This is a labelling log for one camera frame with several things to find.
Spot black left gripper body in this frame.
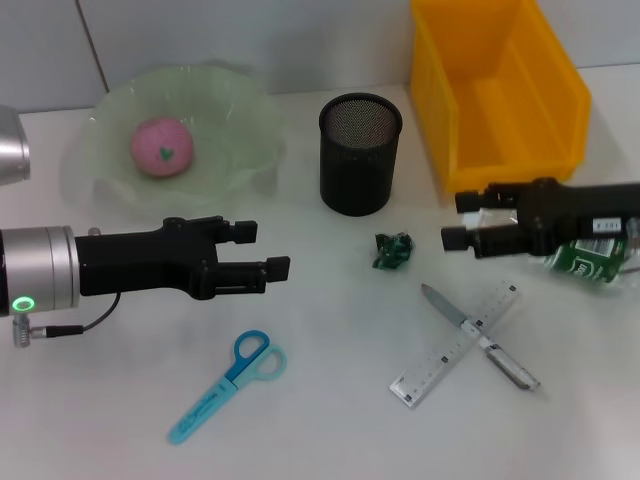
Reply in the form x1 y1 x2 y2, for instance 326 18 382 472
74 215 224 302

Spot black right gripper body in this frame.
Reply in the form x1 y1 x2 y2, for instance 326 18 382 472
514 175 640 259

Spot clear green-label water bottle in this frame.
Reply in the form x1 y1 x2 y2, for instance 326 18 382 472
462 207 640 297

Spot green plastic wrapper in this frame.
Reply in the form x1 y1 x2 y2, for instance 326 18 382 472
369 231 417 272

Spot pink knitted peach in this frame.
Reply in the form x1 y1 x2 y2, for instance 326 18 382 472
130 117 196 180

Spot grey white pen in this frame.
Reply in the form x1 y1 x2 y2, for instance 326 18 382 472
420 283 543 394

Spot green glass fruit plate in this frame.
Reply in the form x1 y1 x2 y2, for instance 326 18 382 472
62 62 289 222

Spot clear plastic ruler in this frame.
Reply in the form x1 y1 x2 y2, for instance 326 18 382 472
389 279 522 411

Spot black mesh pen cup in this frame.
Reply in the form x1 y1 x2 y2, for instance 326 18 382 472
318 92 404 218

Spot blue children's scissors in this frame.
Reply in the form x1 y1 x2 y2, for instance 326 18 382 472
168 329 289 446

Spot yellow plastic bin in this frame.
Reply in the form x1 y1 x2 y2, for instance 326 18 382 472
410 0 593 198

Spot grey right arm cable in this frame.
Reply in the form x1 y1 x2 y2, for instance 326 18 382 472
622 216 640 275

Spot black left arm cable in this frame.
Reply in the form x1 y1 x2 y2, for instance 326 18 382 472
12 292 122 349

